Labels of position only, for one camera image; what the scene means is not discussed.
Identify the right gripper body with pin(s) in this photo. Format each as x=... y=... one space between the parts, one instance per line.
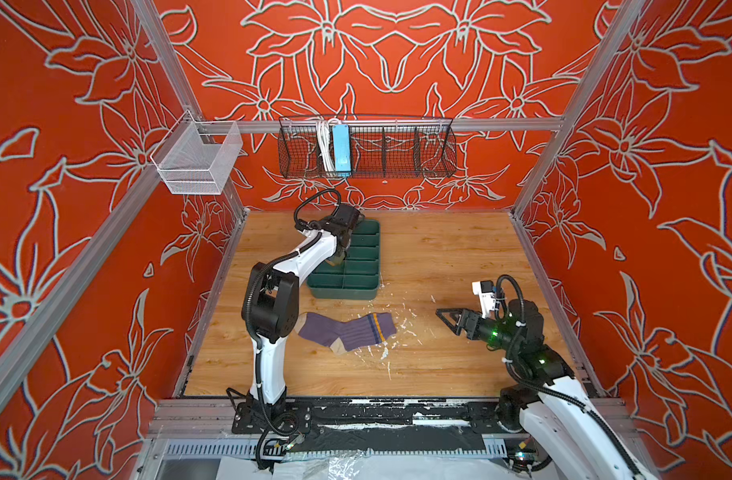
x=495 y=333

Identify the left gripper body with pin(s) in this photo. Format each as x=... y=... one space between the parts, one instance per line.
x=347 y=246

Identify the green divided tray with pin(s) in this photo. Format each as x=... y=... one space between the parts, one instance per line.
x=358 y=276

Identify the purple sock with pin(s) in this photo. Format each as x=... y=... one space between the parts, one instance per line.
x=342 y=337

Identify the green striped sock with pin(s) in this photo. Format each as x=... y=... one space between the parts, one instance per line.
x=335 y=260

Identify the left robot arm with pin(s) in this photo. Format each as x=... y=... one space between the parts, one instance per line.
x=272 y=299

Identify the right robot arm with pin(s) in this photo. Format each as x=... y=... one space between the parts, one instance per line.
x=547 y=402

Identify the light blue box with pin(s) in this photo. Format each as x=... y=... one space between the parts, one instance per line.
x=342 y=149

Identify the clear plastic bin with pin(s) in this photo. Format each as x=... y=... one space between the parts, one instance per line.
x=198 y=157

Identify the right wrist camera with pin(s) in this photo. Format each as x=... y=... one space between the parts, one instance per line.
x=488 y=295

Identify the black wire basket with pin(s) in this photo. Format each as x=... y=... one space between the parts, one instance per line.
x=382 y=147

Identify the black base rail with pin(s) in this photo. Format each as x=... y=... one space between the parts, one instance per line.
x=309 y=426

